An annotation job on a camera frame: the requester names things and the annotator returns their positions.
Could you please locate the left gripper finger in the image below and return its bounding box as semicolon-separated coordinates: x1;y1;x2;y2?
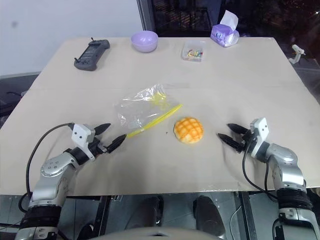
106;134;128;154
94;122;112;136

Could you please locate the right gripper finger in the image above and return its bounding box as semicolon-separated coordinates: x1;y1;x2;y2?
217;133;241;151
226;122;247;135

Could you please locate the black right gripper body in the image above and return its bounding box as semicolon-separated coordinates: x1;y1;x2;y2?
235;128;258;154

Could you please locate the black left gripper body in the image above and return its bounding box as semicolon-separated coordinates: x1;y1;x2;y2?
88;128;109;158

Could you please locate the round yellow pineapple bun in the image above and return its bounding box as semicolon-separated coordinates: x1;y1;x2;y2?
173;116;205;144

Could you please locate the clear yellow zip bag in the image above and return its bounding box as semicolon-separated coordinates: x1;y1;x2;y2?
113;83;183;138

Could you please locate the black table leg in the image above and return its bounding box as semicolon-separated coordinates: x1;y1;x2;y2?
240;191;254;240
95;195;111;235

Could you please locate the dark grey remote controller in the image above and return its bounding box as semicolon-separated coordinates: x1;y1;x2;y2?
73;37;111;71

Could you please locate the dark rounded shape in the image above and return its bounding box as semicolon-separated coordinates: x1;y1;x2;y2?
193;196;226;238

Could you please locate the clear box of colourful clips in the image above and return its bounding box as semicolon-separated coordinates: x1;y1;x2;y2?
181;40;206;62

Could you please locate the grey robot torso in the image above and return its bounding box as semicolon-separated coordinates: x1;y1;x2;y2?
94;226;226;240

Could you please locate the purple tissue pack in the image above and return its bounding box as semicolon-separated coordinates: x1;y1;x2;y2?
210;9;241;48

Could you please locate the purple plastic bowl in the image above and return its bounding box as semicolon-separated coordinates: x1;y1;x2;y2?
131;31;159;53

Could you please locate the white handheld tool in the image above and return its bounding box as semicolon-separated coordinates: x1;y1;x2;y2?
289;44;306;64

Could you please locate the dark glass window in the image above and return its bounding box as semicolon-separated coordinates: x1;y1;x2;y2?
136;0;320;39

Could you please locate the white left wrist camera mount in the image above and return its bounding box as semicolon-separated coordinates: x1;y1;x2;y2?
71;123;97;161

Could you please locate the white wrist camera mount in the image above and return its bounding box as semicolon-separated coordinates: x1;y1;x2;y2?
249;117;270;159
71;123;97;161

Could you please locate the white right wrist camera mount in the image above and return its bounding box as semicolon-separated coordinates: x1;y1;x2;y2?
249;117;270;159

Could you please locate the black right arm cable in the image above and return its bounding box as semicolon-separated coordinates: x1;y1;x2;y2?
241;139;280;201

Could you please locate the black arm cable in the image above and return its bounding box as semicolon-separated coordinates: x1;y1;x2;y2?
241;139;280;201
18;121;76;213

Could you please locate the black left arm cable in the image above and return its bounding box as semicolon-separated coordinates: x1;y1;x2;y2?
18;121;76;213

